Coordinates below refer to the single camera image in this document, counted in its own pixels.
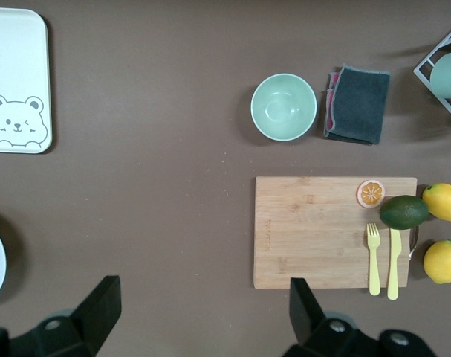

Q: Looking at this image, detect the cream bear print tray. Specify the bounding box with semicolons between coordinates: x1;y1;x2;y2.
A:
0;7;53;155

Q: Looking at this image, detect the mint green cup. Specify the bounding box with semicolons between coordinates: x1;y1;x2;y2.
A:
429;51;451;100

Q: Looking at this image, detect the yellow lemon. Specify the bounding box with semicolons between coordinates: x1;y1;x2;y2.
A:
421;182;451;222
423;239;451;285

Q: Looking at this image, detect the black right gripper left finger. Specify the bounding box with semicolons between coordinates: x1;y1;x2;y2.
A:
0;274;123;357

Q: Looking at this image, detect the green avocado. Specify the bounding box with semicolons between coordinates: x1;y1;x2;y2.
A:
379;195;430;231

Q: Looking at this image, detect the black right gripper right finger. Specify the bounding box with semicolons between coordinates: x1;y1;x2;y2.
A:
284;277;436;357

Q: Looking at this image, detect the yellow plastic knife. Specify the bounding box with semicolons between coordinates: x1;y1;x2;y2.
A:
386;228;403;301

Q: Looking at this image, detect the wooden cutting board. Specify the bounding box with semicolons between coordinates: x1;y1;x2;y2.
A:
253;176;421;290

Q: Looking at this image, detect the folded grey pink cloth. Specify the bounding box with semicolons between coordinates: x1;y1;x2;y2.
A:
322;63;392;147

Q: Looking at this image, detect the yellow plastic fork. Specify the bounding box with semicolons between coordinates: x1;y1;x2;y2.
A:
366;222;382;297

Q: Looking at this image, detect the white wire cup rack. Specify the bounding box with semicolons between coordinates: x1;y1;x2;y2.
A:
412;21;451;119

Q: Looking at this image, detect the orange slice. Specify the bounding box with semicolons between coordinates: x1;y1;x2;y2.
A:
355;179;386;210

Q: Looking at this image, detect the mint green bowl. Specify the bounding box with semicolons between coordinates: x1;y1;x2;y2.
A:
250;73;318;143

